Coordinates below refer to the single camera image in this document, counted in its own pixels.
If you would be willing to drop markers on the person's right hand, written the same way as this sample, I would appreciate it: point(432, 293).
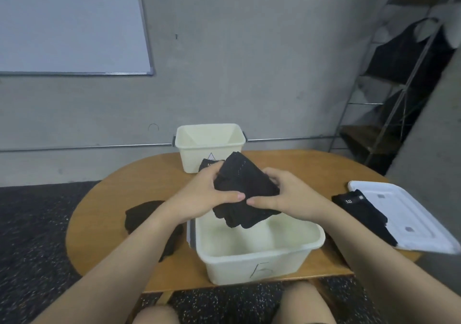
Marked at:
point(299, 201)

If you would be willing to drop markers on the person's left hand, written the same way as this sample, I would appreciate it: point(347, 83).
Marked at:
point(198, 198)

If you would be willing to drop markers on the black fingerless glove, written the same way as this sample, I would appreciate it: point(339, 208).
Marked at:
point(364, 212)
point(375, 224)
point(381, 229)
point(207, 165)
point(214, 166)
point(358, 206)
point(212, 163)
point(369, 218)
point(387, 236)
point(203, 163)
point(344, 198)
point(351, 201)

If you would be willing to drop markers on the white plastic bin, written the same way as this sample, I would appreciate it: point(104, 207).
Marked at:
point(252, 252)
point(194, 144)

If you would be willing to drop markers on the stack of black gloves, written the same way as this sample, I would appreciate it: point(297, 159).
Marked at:
point(129, 211)

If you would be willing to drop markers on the pile of black gloves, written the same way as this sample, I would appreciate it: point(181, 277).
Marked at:
point(129, 218)

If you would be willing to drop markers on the person's right forearm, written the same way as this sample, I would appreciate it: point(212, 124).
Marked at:
point(389, 262)

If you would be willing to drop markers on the person's left forearm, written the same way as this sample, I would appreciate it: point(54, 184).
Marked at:
point(101, 277)

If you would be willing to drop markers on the person's left leg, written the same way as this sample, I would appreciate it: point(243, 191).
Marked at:
point(155, 314)

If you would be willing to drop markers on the white flat tray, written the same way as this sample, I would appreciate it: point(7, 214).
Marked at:
point(418, 216)

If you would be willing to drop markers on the whiteboard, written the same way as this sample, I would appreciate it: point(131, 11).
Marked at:
point(72, 18)

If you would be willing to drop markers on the grey wall pipe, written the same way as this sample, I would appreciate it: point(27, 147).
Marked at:
point(86, 147)

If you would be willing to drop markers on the metal rack frame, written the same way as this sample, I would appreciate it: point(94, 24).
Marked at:
point(403, 82)

